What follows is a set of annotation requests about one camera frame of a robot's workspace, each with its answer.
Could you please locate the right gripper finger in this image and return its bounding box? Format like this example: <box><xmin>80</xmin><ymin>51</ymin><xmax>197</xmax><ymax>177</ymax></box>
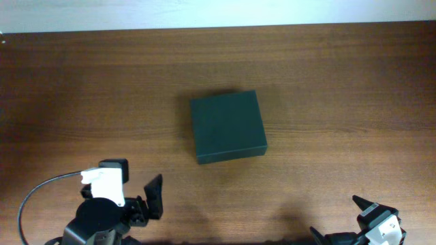
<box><xmin>352</xmin><ymin>195</ymin><xmax>374</xmax><ymax>211</ymax></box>
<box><xmin>310</xmin><ymin>227</ymin><xmax>329</xmax><ymax>245</ymax></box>

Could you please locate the black gift box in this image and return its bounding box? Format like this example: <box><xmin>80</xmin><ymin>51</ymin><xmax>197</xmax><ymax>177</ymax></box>
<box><xmin>190</xmin><ymin>91</ymin><xmax>268</xmax><ymax>165</ymax></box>

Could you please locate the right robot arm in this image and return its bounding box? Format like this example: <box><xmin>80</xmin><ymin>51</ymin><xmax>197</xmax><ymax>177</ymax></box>
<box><xmin>310</xmin><ymin>195</ymin><xmax>407</xmax><ymax>245</ymax></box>

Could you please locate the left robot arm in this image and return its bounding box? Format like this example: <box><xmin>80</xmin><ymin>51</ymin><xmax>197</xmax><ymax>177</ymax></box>
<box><xmin>47</xmin><ymin>159</ymin><xmax>164</xmax><ymax>245</ymax></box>

